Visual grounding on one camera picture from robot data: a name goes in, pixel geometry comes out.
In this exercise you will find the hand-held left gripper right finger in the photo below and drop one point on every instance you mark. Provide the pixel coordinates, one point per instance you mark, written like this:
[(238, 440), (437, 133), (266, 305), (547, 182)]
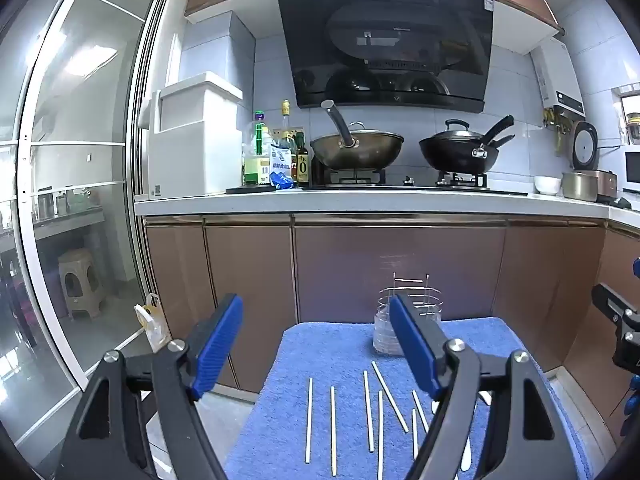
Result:
[(415, 350)]

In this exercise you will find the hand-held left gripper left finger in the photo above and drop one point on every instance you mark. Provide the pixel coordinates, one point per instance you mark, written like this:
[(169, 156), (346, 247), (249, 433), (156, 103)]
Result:
[(220, 340)]

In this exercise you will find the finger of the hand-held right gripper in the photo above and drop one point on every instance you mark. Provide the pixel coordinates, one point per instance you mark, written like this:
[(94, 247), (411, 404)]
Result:
[(610, 302)]

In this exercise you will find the row of chopsticks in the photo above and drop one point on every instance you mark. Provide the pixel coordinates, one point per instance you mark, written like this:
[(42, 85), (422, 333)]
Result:
[(309, 420)]

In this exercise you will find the person's right hand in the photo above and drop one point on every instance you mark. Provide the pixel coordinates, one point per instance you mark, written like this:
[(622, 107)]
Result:
[(634, 402)]

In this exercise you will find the white plastic bag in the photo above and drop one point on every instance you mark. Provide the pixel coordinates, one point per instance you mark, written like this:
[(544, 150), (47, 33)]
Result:
[(155, 327)]

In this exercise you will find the blue towel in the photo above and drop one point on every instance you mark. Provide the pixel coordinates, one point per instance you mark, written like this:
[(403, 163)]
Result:
[(330, 350)]

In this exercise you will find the white spoon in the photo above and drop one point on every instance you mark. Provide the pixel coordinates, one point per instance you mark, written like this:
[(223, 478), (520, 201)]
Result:
[(466, 454), (485, 398)]

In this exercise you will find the steel pot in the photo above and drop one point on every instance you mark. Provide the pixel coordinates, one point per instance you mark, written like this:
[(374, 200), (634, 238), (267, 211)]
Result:
[(580, 187)]

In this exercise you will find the white bowl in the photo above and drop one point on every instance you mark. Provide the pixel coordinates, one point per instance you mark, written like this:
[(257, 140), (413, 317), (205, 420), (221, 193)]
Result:
[(547, 186)]

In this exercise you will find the microwave oven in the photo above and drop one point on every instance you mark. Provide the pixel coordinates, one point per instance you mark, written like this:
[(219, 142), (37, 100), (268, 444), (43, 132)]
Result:
[(633, 167)]

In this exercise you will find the beige plastic stool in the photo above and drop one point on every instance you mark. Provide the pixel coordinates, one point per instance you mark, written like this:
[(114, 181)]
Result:
[(80, 280)]

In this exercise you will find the black round board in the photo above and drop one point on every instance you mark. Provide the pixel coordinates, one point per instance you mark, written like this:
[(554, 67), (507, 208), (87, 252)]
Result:
[(250, 189)]

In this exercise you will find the rice cooker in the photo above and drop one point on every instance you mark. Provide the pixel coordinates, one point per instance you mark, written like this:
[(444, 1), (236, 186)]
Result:
[(585, 145)]

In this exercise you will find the black gas stove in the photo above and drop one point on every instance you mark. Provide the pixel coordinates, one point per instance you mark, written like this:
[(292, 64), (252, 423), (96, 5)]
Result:
[(400, 188)]

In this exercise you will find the white storage bin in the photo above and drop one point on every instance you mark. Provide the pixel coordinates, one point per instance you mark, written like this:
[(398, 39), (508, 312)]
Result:
[(190, 160)]

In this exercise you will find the blue and white salt bag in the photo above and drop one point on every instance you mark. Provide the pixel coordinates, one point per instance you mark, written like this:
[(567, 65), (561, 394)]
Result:
[(280, 167)]

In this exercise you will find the green cap oil bottle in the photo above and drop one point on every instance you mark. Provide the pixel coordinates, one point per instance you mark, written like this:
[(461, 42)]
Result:
[(256, 160)]

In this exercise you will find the dark sauce bottle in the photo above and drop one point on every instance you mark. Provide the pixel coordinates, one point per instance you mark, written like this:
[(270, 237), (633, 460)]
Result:
[(302, 165)]

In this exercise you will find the black wok with lid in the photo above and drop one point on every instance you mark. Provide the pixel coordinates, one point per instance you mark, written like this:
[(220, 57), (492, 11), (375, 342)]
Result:
[(457, 155)]

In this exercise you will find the steel wok with lid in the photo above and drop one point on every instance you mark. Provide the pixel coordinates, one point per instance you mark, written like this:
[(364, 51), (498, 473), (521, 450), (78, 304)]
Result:
[(357, 152)]

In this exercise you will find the yellow cap clear bottle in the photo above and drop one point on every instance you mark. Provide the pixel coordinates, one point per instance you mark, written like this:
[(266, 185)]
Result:
[(286, 125)]

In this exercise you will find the white water heater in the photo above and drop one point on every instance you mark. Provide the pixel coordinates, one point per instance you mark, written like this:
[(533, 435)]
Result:
[(557, 75)]

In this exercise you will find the sliding glass door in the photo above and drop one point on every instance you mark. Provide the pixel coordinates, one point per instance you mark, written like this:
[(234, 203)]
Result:
[(90, 85)]

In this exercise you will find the black range hood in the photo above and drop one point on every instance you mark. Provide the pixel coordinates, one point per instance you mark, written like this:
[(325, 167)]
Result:
[(385, 35)]

